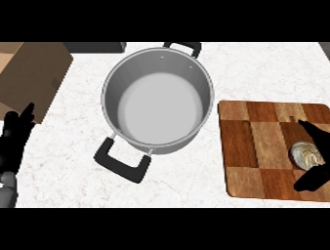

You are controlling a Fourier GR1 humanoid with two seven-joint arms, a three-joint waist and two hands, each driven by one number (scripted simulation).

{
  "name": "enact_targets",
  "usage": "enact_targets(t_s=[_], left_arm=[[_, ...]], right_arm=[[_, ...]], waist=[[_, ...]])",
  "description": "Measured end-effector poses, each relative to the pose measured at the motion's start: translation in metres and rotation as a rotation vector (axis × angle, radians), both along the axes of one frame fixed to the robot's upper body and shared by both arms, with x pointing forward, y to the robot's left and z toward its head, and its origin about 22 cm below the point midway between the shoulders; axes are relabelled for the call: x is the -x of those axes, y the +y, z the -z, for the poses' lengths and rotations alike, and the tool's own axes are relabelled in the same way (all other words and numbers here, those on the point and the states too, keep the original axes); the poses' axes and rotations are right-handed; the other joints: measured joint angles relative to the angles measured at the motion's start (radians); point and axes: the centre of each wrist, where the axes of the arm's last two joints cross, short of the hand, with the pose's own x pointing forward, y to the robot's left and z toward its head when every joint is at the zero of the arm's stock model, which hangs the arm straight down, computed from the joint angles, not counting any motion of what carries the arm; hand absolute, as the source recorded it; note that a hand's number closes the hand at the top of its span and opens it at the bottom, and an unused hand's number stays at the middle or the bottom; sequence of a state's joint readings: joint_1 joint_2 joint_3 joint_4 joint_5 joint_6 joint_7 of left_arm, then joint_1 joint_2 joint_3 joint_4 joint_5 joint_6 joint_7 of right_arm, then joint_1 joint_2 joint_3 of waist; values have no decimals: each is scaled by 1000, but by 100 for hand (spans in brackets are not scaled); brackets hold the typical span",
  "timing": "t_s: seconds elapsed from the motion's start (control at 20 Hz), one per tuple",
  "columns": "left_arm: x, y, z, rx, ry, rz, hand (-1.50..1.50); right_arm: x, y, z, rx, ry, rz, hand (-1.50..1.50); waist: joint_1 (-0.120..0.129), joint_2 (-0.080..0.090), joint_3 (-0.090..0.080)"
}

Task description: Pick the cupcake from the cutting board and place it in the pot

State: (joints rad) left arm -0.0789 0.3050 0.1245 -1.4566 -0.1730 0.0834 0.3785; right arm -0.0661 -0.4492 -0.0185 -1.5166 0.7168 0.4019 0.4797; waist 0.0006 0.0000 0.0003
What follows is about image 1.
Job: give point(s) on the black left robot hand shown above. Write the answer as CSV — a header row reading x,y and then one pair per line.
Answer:
x,y
8,146

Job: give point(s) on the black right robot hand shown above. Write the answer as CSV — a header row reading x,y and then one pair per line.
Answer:
x,y
329,146

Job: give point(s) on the checkered wooden cutting board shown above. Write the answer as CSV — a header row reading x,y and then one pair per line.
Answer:
x,y
258,149

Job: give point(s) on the brown wooden box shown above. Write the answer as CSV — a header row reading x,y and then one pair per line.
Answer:
x,y
14,78

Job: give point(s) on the dark grey appliance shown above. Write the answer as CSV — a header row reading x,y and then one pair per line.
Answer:
x,y
95,47

